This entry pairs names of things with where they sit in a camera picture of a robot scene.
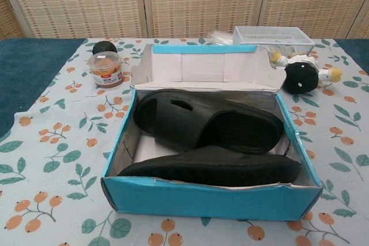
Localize clear jar with rubber bands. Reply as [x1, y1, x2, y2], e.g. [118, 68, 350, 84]
[87, 51, 123, 88]

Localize black round container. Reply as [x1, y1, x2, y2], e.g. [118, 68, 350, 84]
[92, 41, 118, 56]

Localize clear plastic tubes bundle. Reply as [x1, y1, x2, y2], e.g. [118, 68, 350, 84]
[208, 30, 236, 46]

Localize black slide sandal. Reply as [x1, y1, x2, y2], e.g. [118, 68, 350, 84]
[118, 153, 302, 187]
[133, 89, 285, 154]

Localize plush doll with black head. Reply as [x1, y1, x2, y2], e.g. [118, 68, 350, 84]
[269, 51, 344, 94]

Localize white wire mesh basket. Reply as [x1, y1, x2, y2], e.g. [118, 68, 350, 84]
[232, 25, 315, 56]

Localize bamboo folding screen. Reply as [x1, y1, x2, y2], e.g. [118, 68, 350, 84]
[0, 0, 369, 39]

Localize floral printed tablecloth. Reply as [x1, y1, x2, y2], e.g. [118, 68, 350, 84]
[0, 37, 369, 246]

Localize blue cardboard shoe box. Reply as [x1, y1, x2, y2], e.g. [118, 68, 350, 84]
[100, 43, 323, 221]

